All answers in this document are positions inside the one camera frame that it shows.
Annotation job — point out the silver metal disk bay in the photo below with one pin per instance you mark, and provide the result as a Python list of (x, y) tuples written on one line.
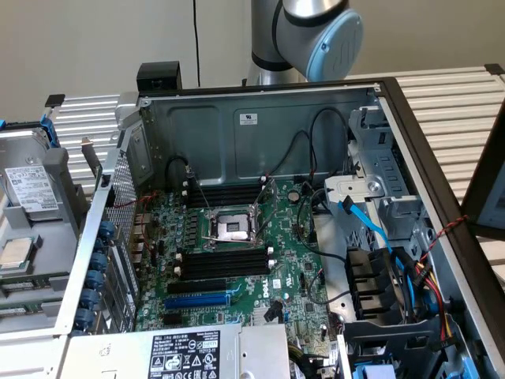
[(378, 166)]

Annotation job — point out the green Dell motherboard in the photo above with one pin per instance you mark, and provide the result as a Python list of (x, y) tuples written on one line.
[(284, 237)]

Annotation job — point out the blue card retention clip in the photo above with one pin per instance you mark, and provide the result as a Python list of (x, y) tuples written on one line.
[(84, 318), (91, 298), (100, 262), (96, 279), (106, 230)]

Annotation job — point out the silver finned heatsink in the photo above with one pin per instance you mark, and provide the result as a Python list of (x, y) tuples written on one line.
[(258, 316)]

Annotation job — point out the blue expansion slot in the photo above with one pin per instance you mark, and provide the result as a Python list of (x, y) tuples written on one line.
[(197, 302)]

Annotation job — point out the silver CPU chip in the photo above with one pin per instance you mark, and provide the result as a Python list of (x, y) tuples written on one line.
[(16, 252)]

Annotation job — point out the black plastic disk bay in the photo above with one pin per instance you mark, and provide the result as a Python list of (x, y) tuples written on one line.
[(394, 335)]

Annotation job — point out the CPU socket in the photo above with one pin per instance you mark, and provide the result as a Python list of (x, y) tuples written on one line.
[(229, 229)]

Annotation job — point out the black table end cap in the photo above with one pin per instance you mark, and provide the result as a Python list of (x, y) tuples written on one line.
[(494, 69), (55, 100)]

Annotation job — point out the grey parts rack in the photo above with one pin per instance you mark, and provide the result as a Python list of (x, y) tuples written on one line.
[(59, 237)]

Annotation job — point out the blue plastic disk carrier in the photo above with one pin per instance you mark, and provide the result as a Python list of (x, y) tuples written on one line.
[(49, 130)]

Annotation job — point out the round coin battery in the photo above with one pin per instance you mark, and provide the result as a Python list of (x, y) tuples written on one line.
[(293, 195)]

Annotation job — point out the open black PC case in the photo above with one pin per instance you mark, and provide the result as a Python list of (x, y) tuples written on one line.
[(276, 134)]

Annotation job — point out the small black box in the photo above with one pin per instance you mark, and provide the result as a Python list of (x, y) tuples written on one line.
[(158, 75)]

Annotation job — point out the black framed panel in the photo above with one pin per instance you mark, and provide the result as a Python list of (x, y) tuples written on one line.
[(477, 189)]

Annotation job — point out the silver power supply unit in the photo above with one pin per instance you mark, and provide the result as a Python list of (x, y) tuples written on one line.
[(118, 355)]

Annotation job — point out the long black expansion slot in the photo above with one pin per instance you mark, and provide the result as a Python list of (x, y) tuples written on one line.
[(197, 286)]

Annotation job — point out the silver hard disk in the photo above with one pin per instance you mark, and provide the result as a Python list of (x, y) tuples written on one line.
[(31, 189)]

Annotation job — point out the short black expansion slot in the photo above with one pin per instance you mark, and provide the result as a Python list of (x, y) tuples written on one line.
[(172, 320)]

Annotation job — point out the blue plastic tab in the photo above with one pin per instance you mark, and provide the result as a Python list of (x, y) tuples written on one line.
[(372, 372)]

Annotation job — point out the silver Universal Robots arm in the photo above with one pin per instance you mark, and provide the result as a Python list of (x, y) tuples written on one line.
[(300, 31)]

